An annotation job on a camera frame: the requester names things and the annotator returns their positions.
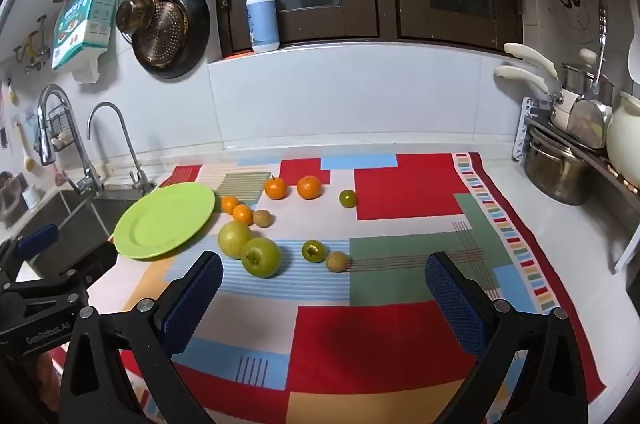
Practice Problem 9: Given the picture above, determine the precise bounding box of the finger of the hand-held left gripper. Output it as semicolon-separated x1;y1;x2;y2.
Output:
0;242;119;311
0;224;60;279

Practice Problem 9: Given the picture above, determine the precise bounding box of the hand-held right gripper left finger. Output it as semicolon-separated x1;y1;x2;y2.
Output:
59;250;224;424

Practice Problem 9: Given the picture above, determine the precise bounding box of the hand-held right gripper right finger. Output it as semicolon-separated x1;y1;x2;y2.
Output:
425;251;588;424

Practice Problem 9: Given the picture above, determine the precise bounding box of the green apple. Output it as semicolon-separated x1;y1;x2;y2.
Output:
218;221;254;260
241;237;282;279

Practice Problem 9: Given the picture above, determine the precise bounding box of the green plate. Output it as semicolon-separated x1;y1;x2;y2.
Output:
113;182;216;260

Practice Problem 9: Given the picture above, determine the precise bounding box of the steel sink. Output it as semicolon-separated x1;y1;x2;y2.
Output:
0;184;157;266

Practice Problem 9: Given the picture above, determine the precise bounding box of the colourful patterned tablecloth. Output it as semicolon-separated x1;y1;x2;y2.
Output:
85;152;608;424

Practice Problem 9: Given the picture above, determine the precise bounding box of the chrome pull-down faucet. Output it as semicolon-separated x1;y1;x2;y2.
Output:
37;85;106;196

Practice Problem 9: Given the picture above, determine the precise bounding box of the chrome gooseneck faucet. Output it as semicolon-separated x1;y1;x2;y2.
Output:
87;102;153;195

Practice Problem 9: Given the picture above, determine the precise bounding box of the stemmed tangerine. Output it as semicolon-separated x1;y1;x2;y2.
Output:
264;175;289;201

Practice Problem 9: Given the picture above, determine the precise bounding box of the large tangerine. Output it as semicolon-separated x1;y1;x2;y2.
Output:
297;175;322;200

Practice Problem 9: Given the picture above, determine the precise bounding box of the large steel pot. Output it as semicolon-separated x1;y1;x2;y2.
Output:
522;129;596;206

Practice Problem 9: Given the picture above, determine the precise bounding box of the metal pot lid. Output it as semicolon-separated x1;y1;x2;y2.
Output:
567;99;613;150

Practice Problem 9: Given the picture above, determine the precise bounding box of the teal white tissue package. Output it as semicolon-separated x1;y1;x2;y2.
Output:
51;0;118;72

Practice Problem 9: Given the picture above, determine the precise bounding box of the white pitcher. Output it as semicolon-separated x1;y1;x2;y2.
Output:
606;91;640;190

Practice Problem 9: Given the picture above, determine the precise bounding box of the copper colander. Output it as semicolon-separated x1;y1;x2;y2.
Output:
137;0;191;69

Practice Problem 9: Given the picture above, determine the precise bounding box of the small copper pot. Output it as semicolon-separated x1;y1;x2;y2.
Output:
116;0;156;36

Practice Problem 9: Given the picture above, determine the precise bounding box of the steel pot with lid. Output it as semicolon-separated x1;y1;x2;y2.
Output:
560;63;615;105

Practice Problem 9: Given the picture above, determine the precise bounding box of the black frying pan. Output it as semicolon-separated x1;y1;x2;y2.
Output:
131;0;211;81

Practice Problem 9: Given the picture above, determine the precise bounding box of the blue white pump bottle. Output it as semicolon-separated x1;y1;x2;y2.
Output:
245;0;280;54

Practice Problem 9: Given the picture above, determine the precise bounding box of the black wire basket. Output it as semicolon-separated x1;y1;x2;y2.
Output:
34;104;76;152

